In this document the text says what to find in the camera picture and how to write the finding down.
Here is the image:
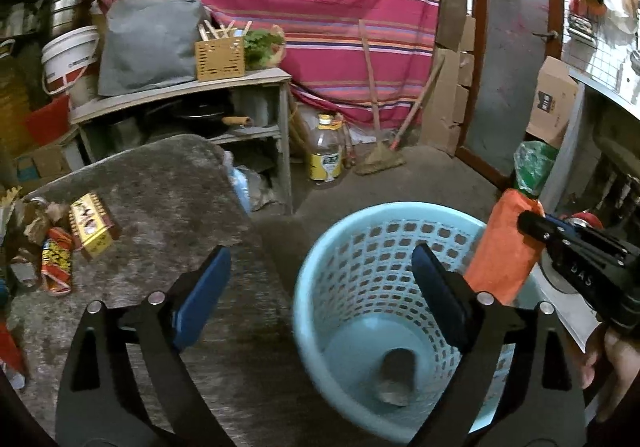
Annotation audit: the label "white plastic bucket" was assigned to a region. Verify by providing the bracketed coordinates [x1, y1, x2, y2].
[40, 26, 101, 95]

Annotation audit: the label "small dark bottle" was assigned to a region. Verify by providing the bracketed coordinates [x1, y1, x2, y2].
[340, 114, 358, 168]

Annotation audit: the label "clear plastic bag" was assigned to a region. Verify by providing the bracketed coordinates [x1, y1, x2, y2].
[222, 152, 261, 213]

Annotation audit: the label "red yellow snack packet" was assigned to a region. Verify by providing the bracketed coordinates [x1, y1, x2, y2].
[40, 227, 76, 295]

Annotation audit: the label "grey fabric cover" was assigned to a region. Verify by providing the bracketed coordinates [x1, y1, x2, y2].
[97, 0, 213, 97]

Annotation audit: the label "steel pot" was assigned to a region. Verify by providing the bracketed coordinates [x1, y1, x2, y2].
[107, 117, 143, 148]

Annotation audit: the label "wooden chopstick holder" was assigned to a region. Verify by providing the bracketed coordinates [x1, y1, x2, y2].
[194, 34, 247, 82]

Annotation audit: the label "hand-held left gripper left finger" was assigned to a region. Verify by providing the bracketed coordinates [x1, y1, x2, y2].
[55, 245, 236, 447]

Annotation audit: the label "black pan with wooden handle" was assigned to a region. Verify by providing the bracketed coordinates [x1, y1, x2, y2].
[145, 100, 256, 133]

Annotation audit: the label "cardboard wall lining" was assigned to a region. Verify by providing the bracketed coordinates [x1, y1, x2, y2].
[422, 0, 478, 155]

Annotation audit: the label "printed cardboard box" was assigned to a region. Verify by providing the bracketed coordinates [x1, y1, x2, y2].
[525, 56, 581, 148]

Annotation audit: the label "green leafy vegetables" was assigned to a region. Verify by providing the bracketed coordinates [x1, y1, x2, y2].
[242, 24, 286, 72]

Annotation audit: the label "small yellow red box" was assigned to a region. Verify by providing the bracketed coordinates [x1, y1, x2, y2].
[69, 193, 121, 260]

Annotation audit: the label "stacked steel pots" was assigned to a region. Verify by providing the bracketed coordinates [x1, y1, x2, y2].
[42, 0, 93, 40]

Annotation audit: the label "green plastic bag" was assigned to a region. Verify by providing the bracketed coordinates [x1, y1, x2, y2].
[512, 141, 560, 200]

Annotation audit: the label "bundle of chopsticks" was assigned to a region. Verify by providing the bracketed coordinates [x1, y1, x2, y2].
[199, 20, 253, 44]

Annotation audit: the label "person's right hand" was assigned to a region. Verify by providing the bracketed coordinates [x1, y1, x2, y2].
[581, 326, 640, 424]

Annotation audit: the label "brown crumpled paper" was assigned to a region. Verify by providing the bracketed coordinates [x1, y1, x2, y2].
[20, 197, 71, 248]

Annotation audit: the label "orange snack packet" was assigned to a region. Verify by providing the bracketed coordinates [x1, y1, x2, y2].
[465, 188, 546, 305]

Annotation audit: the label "brown door frame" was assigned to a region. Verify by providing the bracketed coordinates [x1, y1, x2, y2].
[455, 0, 566, 188]

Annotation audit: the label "light blue plastic basket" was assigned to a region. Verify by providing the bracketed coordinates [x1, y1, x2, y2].
[292, 201, 551, 444]

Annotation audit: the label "oil bottle with yellow label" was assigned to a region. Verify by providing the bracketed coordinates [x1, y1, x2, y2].
[306, 114, 346, 188]

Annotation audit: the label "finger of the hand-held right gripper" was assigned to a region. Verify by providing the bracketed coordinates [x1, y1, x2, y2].
[545, 214, 601, 230]
[517, 210, 557, 243]

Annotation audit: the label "wooden stick with red tip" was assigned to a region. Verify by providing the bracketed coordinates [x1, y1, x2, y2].
[390, 54, 446, 150]

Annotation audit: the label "small wooden shelf unit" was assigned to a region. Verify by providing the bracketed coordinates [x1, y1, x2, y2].
[70, 67, 296, 217]

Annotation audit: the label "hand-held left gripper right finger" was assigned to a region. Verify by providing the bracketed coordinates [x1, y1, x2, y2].
[410, 243, 587, 447]

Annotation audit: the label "wire mesh rack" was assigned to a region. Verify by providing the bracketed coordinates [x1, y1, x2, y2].
[560, 0, 640, 103]

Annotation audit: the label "grey crumpled wrapper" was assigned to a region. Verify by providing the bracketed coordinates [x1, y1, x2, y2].
[376, 348, 418, 405]

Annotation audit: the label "straw broom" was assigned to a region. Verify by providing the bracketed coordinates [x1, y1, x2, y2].
[354, 20, 407, 176]

